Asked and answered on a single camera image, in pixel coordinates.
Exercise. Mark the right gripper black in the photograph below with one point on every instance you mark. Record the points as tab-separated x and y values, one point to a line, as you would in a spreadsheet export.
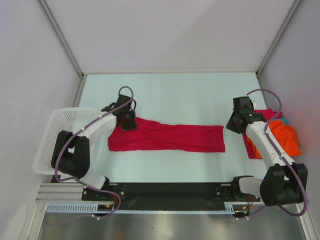
230	126

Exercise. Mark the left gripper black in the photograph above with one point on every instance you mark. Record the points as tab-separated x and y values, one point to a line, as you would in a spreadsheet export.
133	125

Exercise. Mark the crimson red t shirt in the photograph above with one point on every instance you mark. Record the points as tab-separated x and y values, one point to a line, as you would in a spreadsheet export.
152	135

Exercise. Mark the white perforated plastic basket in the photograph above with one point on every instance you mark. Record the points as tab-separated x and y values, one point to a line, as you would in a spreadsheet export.
70	119

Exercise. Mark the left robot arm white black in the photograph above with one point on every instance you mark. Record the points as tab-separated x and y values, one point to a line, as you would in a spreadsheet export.
74	151

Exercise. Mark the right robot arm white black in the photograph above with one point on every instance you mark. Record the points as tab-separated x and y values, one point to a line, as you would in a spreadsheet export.
285	181

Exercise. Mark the folded magenta t shirt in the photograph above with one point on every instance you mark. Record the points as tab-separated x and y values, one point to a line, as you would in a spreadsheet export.
252	151

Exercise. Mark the folded teal t shirt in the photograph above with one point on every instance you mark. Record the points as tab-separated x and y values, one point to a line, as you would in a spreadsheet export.
284	121

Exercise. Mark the folded orange t shirt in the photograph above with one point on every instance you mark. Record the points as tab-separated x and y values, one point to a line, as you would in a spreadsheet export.
286	136

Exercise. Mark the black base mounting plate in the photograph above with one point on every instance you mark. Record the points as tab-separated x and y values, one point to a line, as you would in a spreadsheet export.
192	196

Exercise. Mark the white slotted cable duct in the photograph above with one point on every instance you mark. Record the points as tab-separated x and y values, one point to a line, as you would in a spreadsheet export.
92	208

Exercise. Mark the aluminium extrusion rail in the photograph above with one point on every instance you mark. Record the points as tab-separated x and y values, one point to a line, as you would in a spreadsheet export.
59	193

